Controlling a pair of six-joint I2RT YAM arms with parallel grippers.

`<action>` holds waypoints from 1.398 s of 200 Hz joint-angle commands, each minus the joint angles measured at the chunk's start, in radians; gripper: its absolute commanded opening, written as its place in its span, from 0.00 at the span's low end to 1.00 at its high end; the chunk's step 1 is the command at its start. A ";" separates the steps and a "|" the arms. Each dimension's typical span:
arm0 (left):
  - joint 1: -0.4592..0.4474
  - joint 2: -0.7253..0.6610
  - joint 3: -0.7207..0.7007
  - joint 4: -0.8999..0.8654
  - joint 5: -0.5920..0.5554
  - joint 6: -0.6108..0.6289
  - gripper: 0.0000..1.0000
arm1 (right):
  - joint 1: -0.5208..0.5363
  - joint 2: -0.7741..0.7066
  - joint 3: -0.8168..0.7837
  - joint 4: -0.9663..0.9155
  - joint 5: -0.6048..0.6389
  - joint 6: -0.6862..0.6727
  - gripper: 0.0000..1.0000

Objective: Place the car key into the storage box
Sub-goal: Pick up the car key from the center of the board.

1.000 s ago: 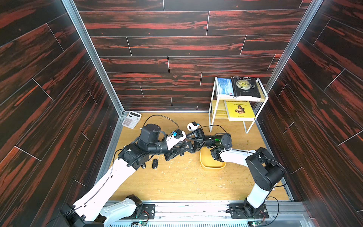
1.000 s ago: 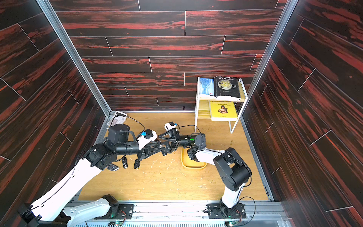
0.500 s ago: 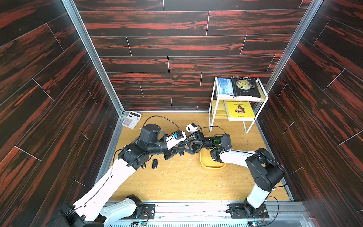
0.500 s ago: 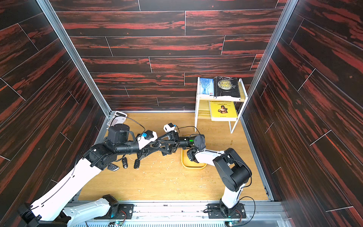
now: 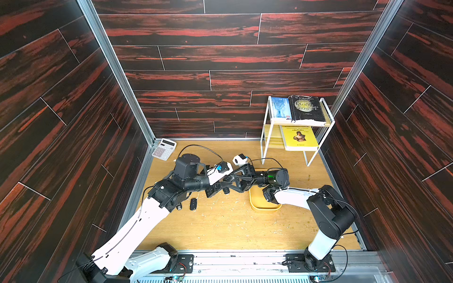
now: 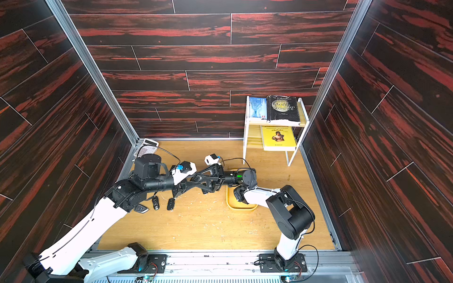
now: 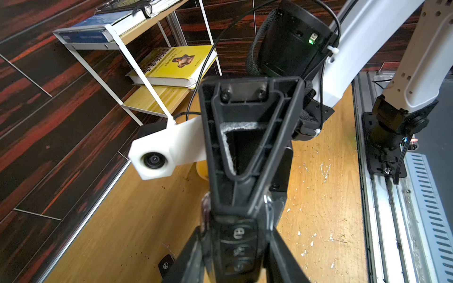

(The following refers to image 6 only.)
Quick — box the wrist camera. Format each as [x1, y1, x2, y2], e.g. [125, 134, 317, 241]
[204, 154, 220, 166]
[171, 161, 197, 185]

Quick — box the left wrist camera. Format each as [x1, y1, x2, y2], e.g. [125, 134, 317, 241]
[171, 161, 197, 185]

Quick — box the white calculator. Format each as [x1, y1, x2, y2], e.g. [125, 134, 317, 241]
[135, 139, 159, 158]

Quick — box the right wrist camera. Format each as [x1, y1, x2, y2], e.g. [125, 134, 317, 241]
[204, 154, 220, 166]

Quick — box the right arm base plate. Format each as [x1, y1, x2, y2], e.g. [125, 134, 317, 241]
[254, 253, 307, 273]

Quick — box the black silver car key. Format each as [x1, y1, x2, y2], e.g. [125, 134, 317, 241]
[134, 204, 149, 213]

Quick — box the yellow storage tray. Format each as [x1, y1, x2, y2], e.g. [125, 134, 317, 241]
[225, 171, 258, 211]

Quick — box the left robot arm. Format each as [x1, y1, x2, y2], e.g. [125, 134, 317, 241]
[23, 154, 197, 283]

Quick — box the blue white book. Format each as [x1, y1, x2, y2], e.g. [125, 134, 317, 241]
[248, 97, 267, 120]

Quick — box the yellow paperback book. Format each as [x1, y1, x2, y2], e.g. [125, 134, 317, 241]
[260, 126, 297, 152]

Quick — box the black hardcover book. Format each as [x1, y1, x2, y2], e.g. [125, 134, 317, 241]
[267, 95, 300, 126]

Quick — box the white wire shelf rack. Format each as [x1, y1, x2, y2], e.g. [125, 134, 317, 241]
[243, 95, 310, 166]

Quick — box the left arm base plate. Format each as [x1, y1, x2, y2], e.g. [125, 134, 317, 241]
[118, 254, 168, 275]

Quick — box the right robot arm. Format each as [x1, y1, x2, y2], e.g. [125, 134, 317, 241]
[186, 163, 315, 271]

